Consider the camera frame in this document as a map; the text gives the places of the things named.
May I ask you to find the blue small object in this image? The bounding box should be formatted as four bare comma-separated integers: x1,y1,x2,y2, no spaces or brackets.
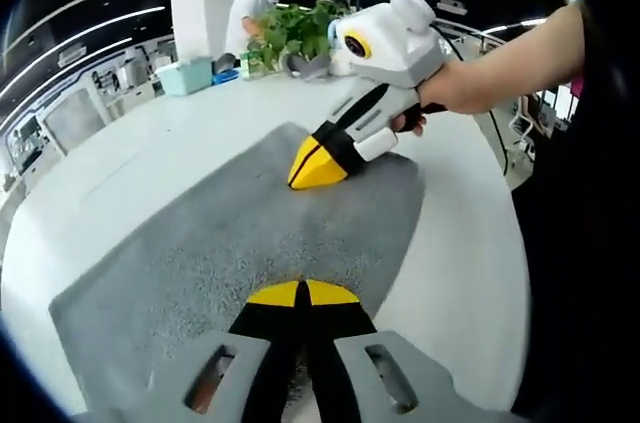
211,69,242,88

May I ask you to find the grey curved object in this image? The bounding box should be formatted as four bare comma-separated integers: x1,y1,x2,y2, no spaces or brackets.
281,51,332,83

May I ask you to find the white office chair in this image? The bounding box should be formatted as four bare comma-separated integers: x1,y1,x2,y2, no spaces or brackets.
508,91,542,155

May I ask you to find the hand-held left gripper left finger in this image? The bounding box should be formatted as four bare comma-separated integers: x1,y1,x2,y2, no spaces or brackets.
69,280,304,423

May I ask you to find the person's right hand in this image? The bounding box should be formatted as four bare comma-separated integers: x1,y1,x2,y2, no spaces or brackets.
389,58,497,138

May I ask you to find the person's dark clothing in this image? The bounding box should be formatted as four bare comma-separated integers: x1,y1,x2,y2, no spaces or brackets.
509,0,640,423

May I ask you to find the grey towel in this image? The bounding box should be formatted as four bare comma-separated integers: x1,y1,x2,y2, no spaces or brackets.
48,121,427,394

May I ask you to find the teal storage box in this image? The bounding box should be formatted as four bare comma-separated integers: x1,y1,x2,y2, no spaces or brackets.
156,55,215,98

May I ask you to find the green and white carton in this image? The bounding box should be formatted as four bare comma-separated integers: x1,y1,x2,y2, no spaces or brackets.
238,49,267,80

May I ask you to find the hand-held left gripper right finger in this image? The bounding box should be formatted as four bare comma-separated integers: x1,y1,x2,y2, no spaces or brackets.
299,278,511,423

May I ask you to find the green potted plant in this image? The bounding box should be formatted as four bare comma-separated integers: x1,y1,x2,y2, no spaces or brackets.
247,0,352,73

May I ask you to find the white square pillar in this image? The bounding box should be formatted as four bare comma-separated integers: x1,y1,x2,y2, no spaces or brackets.
169,0,254,68

